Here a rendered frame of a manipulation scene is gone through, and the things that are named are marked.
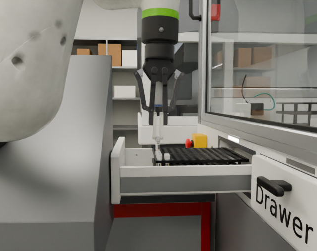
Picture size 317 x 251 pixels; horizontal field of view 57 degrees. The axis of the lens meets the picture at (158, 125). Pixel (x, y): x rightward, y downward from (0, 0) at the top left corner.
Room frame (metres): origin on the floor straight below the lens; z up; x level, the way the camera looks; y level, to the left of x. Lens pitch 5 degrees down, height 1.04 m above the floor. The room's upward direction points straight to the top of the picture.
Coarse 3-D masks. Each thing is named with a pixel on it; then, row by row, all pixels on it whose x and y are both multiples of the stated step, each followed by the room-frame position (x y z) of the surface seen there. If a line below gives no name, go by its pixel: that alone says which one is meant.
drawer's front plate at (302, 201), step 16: (256, 160) 0.57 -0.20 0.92; (272, 160) 0.53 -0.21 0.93; (256, 176) 0.57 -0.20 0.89; (272, 176) 0.50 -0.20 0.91; (288, 176) 0.45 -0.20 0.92; (304, 176) 0.42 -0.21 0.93; (288, 192) 0.45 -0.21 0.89; (304, 192) 0.40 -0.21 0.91; (256, 208) 0.56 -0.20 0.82; (272, 208) 0.50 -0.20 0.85; (288, 208) 0.44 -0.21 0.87; (304, 208) 0.40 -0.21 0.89; (272, 224) 0.49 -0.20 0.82; (304, 224) 0.40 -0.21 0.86; (288, 240) 0.44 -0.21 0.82; (304, 240) 0.40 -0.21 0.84
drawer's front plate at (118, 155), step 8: (120, 144) 0.73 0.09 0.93; (112, 152) 0.61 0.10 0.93; (120, 152) 0.65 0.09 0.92; (112, 160) 0.60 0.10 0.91; (120, 160) 0.65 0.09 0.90; (112, 168) 0.60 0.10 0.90; (112, 176) 0.60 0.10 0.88; (112, 184) 0.60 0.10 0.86; (112, 192) 0.60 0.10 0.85; (112, 200) 0.60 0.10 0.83
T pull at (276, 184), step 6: (258, 180) 0.47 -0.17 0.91; (264, 180) 0.45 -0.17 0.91; (270, 180) 0.46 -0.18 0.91; (276, 180) 0.46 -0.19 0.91; (282, 180) 0.46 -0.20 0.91; (264, 186) 0.45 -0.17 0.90; (270, 186) 0.43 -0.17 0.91; (276, 186) 0.42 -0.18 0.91; (282, 186) 0.43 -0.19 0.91; (288, 186) 0.43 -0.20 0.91; (270, 192) 0.43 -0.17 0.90; (276, 192) 0.41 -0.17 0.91; (282, 192) 0.41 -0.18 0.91
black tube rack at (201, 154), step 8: (168, 152) 0.77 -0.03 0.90; (176, 152) 0.77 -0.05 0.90; (184, 152) 0.77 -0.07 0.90; (192, 152) 0.77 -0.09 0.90; (200, 152) 0.77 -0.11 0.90; (208, 152) 0.77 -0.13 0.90; (216, 152) 0.77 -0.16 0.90; (224, 152) 0.78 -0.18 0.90; (232, 152) 0.78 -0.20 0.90; (152, 160) 0.81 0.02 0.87; (168, 160) 0.66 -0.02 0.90; (176, 160) 0.66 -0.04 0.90; (184, 160) 0.67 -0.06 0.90; (192, 160) 0.67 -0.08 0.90; (200, 160) 0.67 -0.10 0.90; (208, 160) 0.67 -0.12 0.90; (216, 160) 0.67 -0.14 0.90; (224, 160) 0.67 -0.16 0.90; (232, 160) 0.67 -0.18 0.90; (240, 160) 0.68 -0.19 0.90; (248, 160) 0.68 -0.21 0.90
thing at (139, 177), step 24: (120, 168) 0.62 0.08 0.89; (144, 168) 0.62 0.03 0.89; (168, 168) 0.62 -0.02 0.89; (192, 168) 0.63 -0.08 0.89; (216, 168) 0.63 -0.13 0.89; (240, 168) 0.64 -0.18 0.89; (120, 192) 0.61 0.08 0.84; (144, 192) 0.62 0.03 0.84; (168, 192) 0.62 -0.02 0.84; (192, 192) 0.63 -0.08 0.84; (216, 192) 0.63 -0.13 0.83
